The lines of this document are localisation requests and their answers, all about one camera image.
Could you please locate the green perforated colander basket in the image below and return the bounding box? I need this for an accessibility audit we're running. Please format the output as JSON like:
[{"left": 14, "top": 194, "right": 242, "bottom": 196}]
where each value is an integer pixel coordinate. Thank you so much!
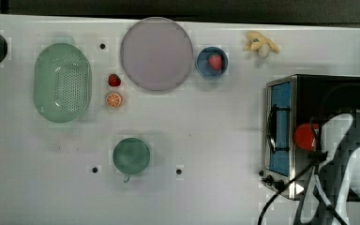
[{"left": 33, "top": 43, "right": 92, "bottom": 123}]

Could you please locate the strawberry in blue bowl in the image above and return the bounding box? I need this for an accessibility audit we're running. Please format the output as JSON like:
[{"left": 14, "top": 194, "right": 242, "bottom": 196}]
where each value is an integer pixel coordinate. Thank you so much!
[{"left": 208, "top": 54, "right": 222, "bottom": 70}]

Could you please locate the small blue bowl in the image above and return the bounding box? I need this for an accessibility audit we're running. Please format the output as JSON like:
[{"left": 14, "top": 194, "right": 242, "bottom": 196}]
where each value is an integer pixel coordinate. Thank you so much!
[{"left": 195, "top": 47, "right": 229, "bottom": 79}]

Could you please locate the large lilac round plate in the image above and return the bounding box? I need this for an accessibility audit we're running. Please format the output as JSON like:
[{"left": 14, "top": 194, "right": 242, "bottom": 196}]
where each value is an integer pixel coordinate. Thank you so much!
[{"left": 120, "top": 17, "right": 193, "bottom": 91}]

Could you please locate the orange slice toy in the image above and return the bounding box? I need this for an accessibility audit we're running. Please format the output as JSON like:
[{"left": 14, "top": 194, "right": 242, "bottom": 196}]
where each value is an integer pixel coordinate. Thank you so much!
[{"left": 105, "top": 92, "right": 123, "bottom": 109}]

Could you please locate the red ketchup bottle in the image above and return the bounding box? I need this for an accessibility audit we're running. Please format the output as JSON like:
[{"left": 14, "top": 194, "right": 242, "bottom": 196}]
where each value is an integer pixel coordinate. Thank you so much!
[{"left": 293, "top": 124, "right": 319, "bottom": 151}]

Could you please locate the green metal mug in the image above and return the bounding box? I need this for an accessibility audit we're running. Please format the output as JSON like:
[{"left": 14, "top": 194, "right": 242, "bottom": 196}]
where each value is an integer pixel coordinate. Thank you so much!
[{"left": 112, "top": 138, "right": 151, "bottom": 183}]

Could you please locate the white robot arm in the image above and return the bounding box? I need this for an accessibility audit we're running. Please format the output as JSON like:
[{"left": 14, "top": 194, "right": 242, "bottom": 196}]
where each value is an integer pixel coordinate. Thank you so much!
[{"left": 293, "top": 113, "right": 360, "bottom": 225}]

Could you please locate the peeled banana toy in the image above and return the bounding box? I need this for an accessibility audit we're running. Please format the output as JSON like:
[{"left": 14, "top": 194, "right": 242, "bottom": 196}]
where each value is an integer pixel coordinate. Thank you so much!
[{"left": 244, "top": 31, "right": 280, "bottom": 58}]

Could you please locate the strawberry on table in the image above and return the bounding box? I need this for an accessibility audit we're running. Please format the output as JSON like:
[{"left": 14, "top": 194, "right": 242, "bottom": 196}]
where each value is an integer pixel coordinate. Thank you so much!
[{"left": 108, "top": 74, "right": 121, "bottom": 87}]

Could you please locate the toaster oven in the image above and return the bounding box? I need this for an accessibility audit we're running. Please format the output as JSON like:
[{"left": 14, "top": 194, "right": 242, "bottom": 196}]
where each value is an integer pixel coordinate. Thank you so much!
[{"left": 260, "top": 74, "right": 360, "bottom": 191}]

